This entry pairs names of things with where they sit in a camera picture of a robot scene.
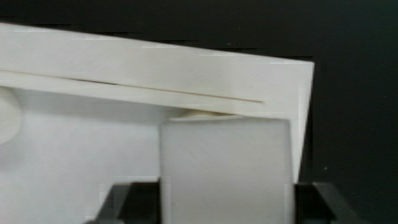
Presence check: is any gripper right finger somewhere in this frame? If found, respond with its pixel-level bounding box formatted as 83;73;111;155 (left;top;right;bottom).
295;182;371;224

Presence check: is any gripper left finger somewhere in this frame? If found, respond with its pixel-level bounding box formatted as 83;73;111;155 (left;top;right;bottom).
85;182;159;224

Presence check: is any white L-shaped obstacle fence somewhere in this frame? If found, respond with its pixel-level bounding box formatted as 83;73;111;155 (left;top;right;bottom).
0;22;316;174

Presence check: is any white table leg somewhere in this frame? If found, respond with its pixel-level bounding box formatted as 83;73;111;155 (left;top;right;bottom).
159;116;293;224

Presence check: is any white square table top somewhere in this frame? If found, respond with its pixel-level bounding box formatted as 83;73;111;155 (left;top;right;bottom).
0;78;179;224

